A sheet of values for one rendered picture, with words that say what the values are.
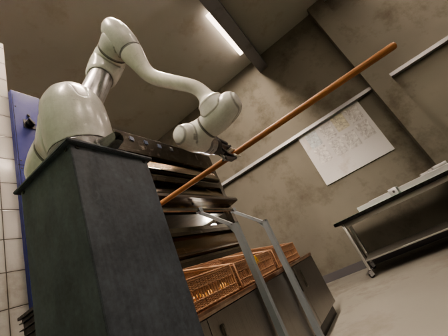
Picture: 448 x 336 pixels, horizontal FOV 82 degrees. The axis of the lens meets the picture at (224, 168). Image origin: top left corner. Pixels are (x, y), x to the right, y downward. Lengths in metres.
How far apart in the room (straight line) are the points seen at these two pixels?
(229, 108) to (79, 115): 0.48
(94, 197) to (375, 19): 5.60
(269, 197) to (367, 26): 3.51
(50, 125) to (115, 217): 0.29
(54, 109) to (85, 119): 0.08
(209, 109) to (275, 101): 4.57
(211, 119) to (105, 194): 0.53
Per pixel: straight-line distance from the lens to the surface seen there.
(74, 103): 0.74
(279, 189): 5.05
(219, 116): 0.95
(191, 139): 0.98
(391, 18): 5.79
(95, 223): 0.52
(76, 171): 0.56
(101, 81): 1.22
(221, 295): 1.50
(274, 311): 1.69
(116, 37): 1.26
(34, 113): 2.04
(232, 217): 3.00
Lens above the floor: 0.64
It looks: 22 degrees up
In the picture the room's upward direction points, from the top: 25 degrees counter-clockwise
